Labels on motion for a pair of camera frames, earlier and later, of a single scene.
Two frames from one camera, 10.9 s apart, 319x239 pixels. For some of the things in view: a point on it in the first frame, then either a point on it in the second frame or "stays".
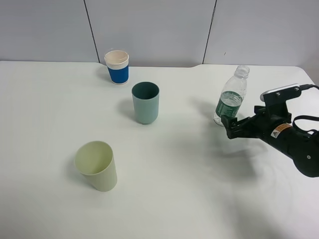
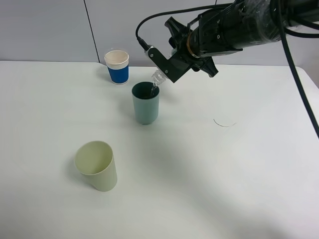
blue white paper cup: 117,62 stays
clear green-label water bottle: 232,95 to 159,76
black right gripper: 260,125 to 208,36
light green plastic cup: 94,161 stays
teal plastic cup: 145,95 stays
